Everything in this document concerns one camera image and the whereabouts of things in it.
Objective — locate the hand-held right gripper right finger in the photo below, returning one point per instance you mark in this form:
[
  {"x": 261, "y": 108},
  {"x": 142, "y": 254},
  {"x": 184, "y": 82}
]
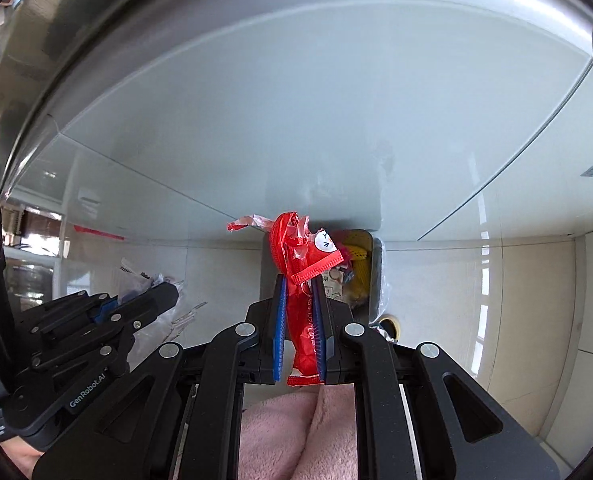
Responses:
[{"x": 318, "y": 332}]

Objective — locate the clear plastic wrapper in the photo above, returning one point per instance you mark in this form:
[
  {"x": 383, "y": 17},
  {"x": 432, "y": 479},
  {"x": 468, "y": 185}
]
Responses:
[{"x": 144, "y": 272}]

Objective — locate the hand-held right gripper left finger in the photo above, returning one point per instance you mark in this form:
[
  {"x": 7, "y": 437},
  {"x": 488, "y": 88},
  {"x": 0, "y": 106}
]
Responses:
[{"x": 279, "y": 332}]

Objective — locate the grey trash bin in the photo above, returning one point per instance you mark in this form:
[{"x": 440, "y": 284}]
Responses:
[{"x": 374, "y": 280}]

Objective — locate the pale glossy cabinet door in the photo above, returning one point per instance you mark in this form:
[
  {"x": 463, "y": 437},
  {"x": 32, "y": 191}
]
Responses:
[
  {"x": 301, "y": 110},
  {"x": 526, "y": 195},
  {"x": 126, "y": 210}
]

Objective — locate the red snack wrapper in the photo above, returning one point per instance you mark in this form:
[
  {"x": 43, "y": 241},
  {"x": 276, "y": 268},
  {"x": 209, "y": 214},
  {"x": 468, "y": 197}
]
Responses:
[{"x": 301, "y": 330}]

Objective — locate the person's right leg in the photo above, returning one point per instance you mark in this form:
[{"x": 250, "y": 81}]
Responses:
[{"x": 334, "y": 435}]

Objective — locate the red sticker strip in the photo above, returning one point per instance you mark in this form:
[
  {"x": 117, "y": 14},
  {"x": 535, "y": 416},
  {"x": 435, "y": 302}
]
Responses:
[{"x": 99, "y": 232}]

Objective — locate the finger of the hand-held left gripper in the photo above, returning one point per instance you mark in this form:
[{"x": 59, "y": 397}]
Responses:
[
  {"x": 146, "y": 305},
  {"x": 104, "y": 307}
]

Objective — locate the person's left forearm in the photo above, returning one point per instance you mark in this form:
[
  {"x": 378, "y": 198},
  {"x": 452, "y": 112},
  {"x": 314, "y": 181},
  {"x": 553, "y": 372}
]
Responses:
[{"x": 19, "y": 455}]

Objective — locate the yellow plastic wrapper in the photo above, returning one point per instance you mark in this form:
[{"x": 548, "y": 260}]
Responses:
[{"x": 359, "y": 280}]

